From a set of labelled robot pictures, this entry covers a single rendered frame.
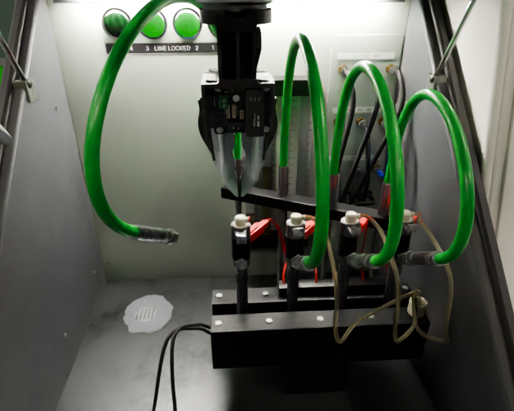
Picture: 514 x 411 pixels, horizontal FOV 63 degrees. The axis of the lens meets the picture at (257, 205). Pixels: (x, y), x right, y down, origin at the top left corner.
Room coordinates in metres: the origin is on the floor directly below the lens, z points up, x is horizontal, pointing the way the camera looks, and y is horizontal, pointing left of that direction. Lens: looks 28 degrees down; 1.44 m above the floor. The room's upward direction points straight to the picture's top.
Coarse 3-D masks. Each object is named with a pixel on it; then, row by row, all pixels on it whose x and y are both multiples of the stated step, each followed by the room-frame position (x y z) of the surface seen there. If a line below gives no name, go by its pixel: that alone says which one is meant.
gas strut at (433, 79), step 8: (472, 0) 0.61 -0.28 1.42; (472, 8) 0.62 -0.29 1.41; (464, 16) 0.62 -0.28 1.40; (464, 24) 0.63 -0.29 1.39; (456, 32) 0.63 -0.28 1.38; (456, 40) 0.64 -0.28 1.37; (448, 48) 0.64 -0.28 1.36; (448, 56) 0.65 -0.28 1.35; (440, 64) 0.66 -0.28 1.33; (440, 72) 0.66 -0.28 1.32; (432, 80) 0.66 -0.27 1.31; (440, 80) 0.66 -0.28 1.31; (432, 88) 0.66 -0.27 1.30
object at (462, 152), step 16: (416, 96) 0.55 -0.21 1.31; (432, 96) 0.50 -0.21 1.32; (448, 112) 0.47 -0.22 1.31; (400, 128) 0.59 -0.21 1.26; (448, 128) 0.45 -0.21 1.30; (464, 144) 0.43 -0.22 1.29; (464, 160) 0.41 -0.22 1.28; (384, 176) 0.61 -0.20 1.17; (464, 176) 0.40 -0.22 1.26; (384, 192) 0.60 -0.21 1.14; (464, 192) 0.39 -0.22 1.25; (384, 208) 0.60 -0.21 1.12; (464, 208) 0.39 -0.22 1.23; (464, 224) 0.38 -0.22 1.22; (464, 240) 0.38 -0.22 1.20; (416, 256) 0.46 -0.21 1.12; (432, 256) 0.42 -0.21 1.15; (448, 256) 0.39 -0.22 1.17
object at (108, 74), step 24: (168, 0) 0.51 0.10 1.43; (192, 0) 0.57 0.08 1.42; (144, 24) 0.46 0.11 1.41; (120, 48) 0.42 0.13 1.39; (96, 96) 0.38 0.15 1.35; (96, 120) 0.37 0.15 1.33; (96, 144) 0.36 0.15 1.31; (240, 144) 0.71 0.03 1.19; (96, 168) 0.36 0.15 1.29; (96, 192) 0.35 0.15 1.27
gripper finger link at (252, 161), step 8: (248, 144) 0.46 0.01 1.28; (256, 144) 0.44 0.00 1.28; (248, 152) 0.46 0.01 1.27; (256, 152) 0.44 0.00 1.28; (248, 160) 0.46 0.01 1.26; (256, 160) 0.43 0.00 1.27; (248, 168) 0.46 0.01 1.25; (256, 168) 0.42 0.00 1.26; (240, 176) 0.48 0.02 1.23; (248, 176) 0.46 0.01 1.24; (256, 176) 0.42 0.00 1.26; (240, 184) 0.46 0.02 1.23; (248, 184) 0.46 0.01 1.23; (240, 192) 0.46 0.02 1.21
